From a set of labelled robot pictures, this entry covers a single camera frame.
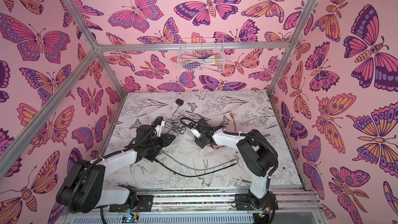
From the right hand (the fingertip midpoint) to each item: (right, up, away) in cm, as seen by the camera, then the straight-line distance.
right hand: (200, 136), depth 94 cm
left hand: (-14, +1, -7) cm, 16 cm away
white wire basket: (0, +50, +1) cm, 50 cm away
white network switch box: (-7, +3, -6) cm, 10 cm away
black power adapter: (-15, +21, +20) cm, 33 cm away
